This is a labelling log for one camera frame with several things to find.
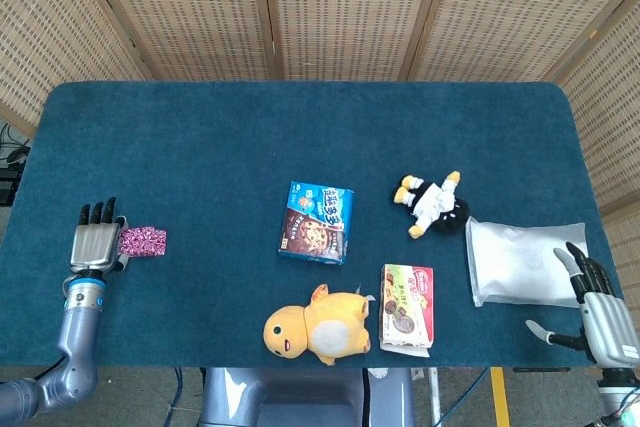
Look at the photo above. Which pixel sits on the right silver-black robot hand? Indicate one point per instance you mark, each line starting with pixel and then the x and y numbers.
pixel 610 327

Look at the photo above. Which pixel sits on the left silver-black robot hand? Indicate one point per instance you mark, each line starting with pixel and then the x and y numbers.
pixel 95 247

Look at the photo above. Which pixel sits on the pink patterned square pad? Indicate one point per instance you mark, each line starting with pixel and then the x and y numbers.
pixel 145 242

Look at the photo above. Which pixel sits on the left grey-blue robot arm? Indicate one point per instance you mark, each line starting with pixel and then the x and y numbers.
pixel 75 332

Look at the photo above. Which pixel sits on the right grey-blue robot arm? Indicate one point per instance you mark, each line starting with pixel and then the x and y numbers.
pixel 615 392

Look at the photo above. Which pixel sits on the red-green biscuit box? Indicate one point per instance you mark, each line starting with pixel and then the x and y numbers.
pixel 407 307

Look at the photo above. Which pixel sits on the black penguin plush white coat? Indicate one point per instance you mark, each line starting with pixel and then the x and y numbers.
pixel 435 202

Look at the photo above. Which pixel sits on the blue chocolate-chip cookie box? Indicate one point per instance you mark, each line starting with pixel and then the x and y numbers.
pixel 315 222

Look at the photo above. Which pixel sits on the yellow plush dinosaur toy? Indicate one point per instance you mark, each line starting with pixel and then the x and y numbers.
pixel 325 327

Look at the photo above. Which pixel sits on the white plastic pouch bag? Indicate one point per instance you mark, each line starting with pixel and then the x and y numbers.
pixel 510 262

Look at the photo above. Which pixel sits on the yellow floor tape strip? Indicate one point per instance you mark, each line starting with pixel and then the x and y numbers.
pixel 500 397

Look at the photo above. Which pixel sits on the blue felt table cover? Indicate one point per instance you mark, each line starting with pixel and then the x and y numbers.
pixel 200 147

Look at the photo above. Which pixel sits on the white metal table leg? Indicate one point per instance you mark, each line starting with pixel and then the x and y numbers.
pixel 434 397

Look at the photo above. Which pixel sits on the woven rattan screen panel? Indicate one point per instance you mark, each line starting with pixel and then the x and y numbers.
pixel 50 22
pixel 350 12
pixel 190 12
pixel 610 97
pixel 500 12

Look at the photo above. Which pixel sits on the grey-blue robot torso base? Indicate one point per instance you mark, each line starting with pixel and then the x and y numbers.
pixel 300 397

